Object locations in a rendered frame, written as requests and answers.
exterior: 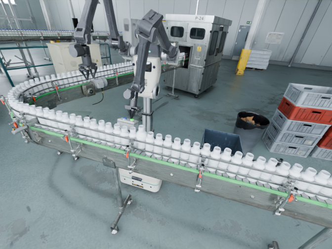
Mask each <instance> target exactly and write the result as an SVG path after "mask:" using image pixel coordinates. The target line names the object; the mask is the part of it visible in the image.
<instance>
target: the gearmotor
mask: <svg viewBox="0 0 332 249"><path fill-rule="evenodd" d="M107 85H108V82H107V80H106V79H105V78H99V79H94V80H91V81H90V82H89V83H87V84H83V85H82V89H83V94H84V96H85V97H86V96H88V97H89V96H92V95H95V89H100V88H101V89H102V91H103V87H105V86H107ZM102 94H103V92H102ZM102 100H103V98H102ZM100 102H101V101H100ZM98 103H99V102H98ZM95 104H97V103H95ZM93 105H94V104H93Z"/></svg>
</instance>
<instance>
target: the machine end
mask: <svg viewBox="0 0 332 249"><path fill-rule="evenodd" d="M166 21H168V27H167V28H166V29H167V36H168V39H169V41H170V42H175V43H176V45H175V46H177V47H178V48H179V51H180V53H185V54H187V53H188V56H190V57H189V64H188V65H187V66H184V67H181V68H178V69H176V72H175V82H174V88H177V89H180V90H183V91H187V92H190V93H194V94H196V96H194V97H195V98H198V96H197V95H198V94H200V93H201V92H206V89H207V88H209V87H213V86H212V85H213V84H215V82H216V80H217V74H218V70H219V67H220V63H221V62H222V61H221V57H222V56H223V54H222V53H223V50H224V46H225V41H226V37H227V34H228V29H229V26H231V24H232V20H228V19H225V18H221V17H218V16H213V15H184V14H166ZM173 75H174V70H171V71H168V72H165V79H164V82H165V85H166V86H167V87H166V89H169V88H168V86H170V87H172V86H173Z"/></svg>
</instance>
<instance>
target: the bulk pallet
mask: <svg viewBox="0 0 332 249"><path fill-rule="evenodd" d="M250 49H251V52H250V55H249V59H248V62H247V65H246V68H248V70H250V68H252V69H251V70H255V69H257V71H259V70H258V69H261V70H260V71H265V70H266V69H267V66H268V63H269V59H270V56H271V53H272V51H270V50H267V49H260V48H250ZM246 68H245V69H246Z"/></svg>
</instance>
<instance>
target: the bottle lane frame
mask: <svg viewBox="0 0 332 249"><path fill-rule="evenodd" d="M30 128H31V130H32V131H33V132H36V133H38V135H39V137H42V139H41V142H42V144H41V143H38V144H39V145H41V146H44V147H48V148H51V149H55V150H58V151H62V152H65V153H69V154H73V153H72V152H71V147H70V145H69V142H67V141H66V139H65V138H63V139H61V137H63V136H64V135H62V134H59V133H55V132H53V131H52V132H51V131H47V130H44V129H40V128H37V127H33V126H31V127H30ZM70 140H71V143H72V145H73V148H74V149H76V148H77V147H78V144H77V143H79V144H80V148H81V151H80V152H79V153H78V156H79V157H83V158H86V159H90V160H93V161H97V162H100V163H103V161H102V158H103V157H105V158H109V159H112V160H113V161H114V162H115V167H118V168H122V169H125V170H128V159H127V157H126V155H125V156H124V153H125V150H124V151H123V150H120V149H116V148H112V147H108V146H105V145H101V144H97V143H93V142H89V141H87V140H86V141H85V140H83V139H78V138H74V137H70ZM133 158H136V162H135V163H136V166H135V168H134V169H133V172H136V173H139V174H142V175H146V176H149V177H153V178H156V179H160V180H163V181H166V182H170V183H173V184H177V185H180V186H184V187H187V188H191V189H195V187H196V183H197V180H198V176H199V171H198V169H193V168H191V167H186V166H180V165H179V164H178V165H177V164H174V162H173V163H169V162H168V161H167V162H165V161H162V160H163V159H162V160H157V158H155V159H154V158H151V157H147V156H146V155H145V156H143V155H141V153H140V154H136V153H130V164H131V165H132V164H133V162H134V160H133ZM202 176H203V179H202V180H201V181H202V183H201V184H200V185H201V187H200V188H199V190H200V191H201V192H205V193H208V194H212V195H215V196H219V197H222V198H226V199H229V200H233V201H236V202H239V203H243V204H246V205H249V206H253V207H256V208H261V209H264V210H268V211H271V212H273V211H274V210H276V203H277V202H280V201H279V199H280V198H281V197H283V198H286V197H287V195H288V193H287V192H286V191H285V193H284V192H281V191H279V190H273V189H271V187H270V189H269V188H265V187H264V186H263V187H261V186H258V185H257V184H256V185H254V184H250V182H249V183H246V182H243V180H242V181H238V180H236V178H235V179H231V178H229V176H228V178H227V177H224V176H223V175H222V176H220V175H216V173H215V174H212V173H210V171H209V172H204V173H203V174H202ZM296 198H297V200H298V201H297V202H296V201H295V200H294V199H293V200H292V201H291V202H289V201H288V202H287V203H286V204H285V205H284V207H283V208H284V211H283V212H281V214H282V215H285V216H288V217H292V218H295V219H299V220H302V221H306V222H309V223H313V224H316V225H320V226H323V227H327V228H330V229H332V205H330V204H327V203H326V202H325V203H322V202H319V201H318V200H317V201H315V200H311V199H310V198H308V199H307V198H304V197H302V196H296Z"/></svg>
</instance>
